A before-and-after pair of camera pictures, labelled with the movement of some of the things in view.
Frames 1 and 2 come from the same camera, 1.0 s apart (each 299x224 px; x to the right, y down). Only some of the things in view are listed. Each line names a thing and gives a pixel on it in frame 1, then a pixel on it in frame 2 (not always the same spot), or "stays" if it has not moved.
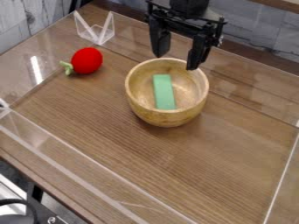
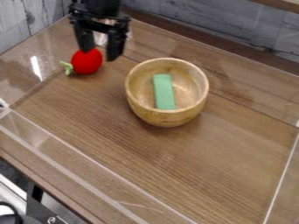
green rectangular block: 162,92 stays
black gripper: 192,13 -> 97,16
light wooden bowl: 165,94 stays
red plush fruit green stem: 86,61 stays
